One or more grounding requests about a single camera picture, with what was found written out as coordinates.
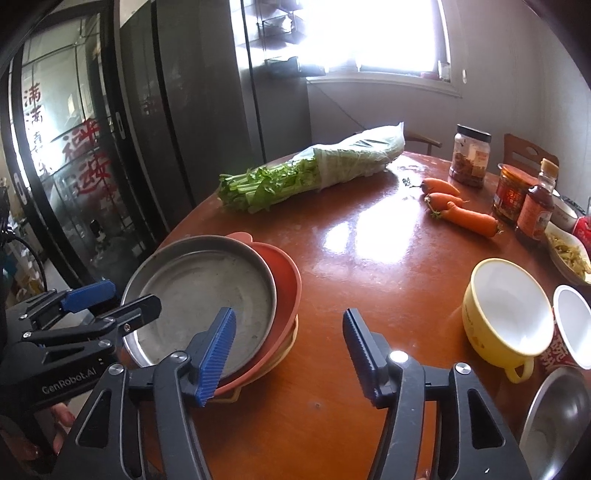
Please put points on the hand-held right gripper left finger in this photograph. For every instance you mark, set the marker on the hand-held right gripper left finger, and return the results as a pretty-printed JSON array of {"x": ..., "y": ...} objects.
[{"x": 217, "y": 355}]

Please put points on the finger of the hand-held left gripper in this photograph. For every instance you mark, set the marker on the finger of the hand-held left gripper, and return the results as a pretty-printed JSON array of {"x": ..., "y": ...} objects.
[
  {"x": 87, "y": 294},
  {"x": 134, "y": 310}
]

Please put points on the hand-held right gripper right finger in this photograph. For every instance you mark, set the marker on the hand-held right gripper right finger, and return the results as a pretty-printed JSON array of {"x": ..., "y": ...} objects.
[{"x": 364, "y": 355}]

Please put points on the round steel plate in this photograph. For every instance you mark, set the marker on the round steel plate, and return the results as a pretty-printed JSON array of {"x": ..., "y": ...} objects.
[{"x": 194, "y": 286}]

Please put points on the yellow shell-shaped plate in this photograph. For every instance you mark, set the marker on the yellow shell-shaped plate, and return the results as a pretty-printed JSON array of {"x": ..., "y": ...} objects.
[{"x": 284, "y": 350}]

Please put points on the pink crab-shaped plate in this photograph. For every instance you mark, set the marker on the pink crab-shaped plate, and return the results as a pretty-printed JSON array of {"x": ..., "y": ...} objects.
[{"x": 286, "y": 277}]

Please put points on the large steel bowl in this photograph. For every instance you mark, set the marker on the large steel bowl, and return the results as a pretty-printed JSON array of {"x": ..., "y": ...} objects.
[{"x": 561, "y": 424}]

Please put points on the red printed paper bowl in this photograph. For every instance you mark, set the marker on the red printed paper bowl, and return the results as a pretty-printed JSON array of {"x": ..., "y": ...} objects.
[{"x": 575, "y": 323}]

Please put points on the person's left hand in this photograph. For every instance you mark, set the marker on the person's left hand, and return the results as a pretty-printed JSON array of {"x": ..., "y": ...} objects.
[{"x": 63, "y": 422}]

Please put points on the glass door with red characters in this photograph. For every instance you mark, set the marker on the glass door with red characters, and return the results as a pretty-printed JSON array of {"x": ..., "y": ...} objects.
[{"x": 69, "y": 161}]

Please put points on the carrot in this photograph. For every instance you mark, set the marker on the carrot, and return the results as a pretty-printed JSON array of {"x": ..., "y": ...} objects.
[
  {"x": 443, "y": 201},
  {"x": 471, "y": 219},
  {"x": 441, "y": 186}
]

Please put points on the celery bunch in plastic bag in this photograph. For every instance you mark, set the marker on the celery bunch in plastic bag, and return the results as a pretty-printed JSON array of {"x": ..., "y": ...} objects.
[{"x": 332, "y": 161}]

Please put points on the dark grey refrigerator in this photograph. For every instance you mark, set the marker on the dark grey refrigerator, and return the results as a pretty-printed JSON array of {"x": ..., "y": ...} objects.
[{"x": 198, "y": 101}]

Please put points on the red chili sauce jar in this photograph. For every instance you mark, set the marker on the red chili sauce jar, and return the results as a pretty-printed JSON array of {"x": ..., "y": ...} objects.
[{"x": 512, "y": 194}]

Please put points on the amber sauce bottle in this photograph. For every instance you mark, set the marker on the amber sauce bottle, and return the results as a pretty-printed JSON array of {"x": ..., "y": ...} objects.
[{"x": 535, "y": 212}]

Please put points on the clear jar with black lid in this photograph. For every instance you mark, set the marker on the clear jar with black lid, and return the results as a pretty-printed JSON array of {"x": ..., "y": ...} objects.
[{"x": 470, "y": 157}]

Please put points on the white dish of shredded food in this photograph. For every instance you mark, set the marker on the white dish of shredded food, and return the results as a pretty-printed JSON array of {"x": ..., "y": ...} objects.
[{"x": 570, "y": 251}]

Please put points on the small white bowl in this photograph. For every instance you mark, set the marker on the small white bowl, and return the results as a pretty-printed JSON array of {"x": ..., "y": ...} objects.
[{"x": 565, "y": 210}]

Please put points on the red packet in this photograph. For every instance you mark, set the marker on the red packet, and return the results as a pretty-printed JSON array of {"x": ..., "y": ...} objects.
[{"x": 582, "y": 228}]

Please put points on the wooden chair with cutout back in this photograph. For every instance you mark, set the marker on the wooden chair with cutout back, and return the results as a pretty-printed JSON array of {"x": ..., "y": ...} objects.
[{"x": 521, "y": 150}]

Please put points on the small bottle on windowsill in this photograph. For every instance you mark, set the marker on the small bottle on windowsill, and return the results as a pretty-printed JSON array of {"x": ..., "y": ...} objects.
[{"x": 443, "y": 71}]

